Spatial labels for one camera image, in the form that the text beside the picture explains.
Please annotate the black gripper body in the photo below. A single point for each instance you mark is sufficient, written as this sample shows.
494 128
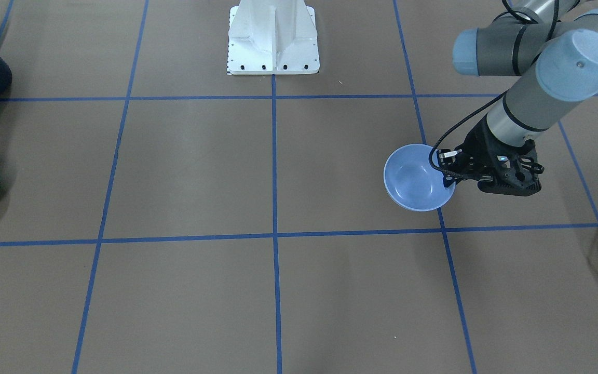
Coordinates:
478 148

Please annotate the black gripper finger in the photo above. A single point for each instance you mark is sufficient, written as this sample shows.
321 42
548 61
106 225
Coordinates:
450 181

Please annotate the blue bowl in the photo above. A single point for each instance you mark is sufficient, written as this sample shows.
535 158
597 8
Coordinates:
411 181

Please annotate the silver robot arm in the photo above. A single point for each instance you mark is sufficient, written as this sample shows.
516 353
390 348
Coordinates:
556 64

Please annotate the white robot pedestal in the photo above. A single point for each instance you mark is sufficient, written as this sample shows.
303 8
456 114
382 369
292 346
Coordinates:
272 37

